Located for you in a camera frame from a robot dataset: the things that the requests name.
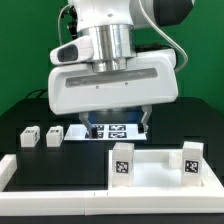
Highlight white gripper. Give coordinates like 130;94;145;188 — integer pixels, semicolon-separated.
48;49;178;139

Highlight white square table top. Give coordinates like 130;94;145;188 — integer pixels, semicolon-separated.
108;149;222;189

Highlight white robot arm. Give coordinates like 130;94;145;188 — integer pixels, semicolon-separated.
48;0;195;138

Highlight marker plate with tags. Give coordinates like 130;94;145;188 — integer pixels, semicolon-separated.
64;124;147;141

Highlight white U-shaped fence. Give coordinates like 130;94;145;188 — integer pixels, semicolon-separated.
0;155;224;216

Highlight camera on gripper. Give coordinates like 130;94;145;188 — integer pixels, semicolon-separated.
50;36;94;66

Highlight black cables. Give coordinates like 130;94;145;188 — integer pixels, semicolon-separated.
25;88;51;100

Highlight grey cable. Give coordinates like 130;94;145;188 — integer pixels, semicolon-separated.
57;3;70;46

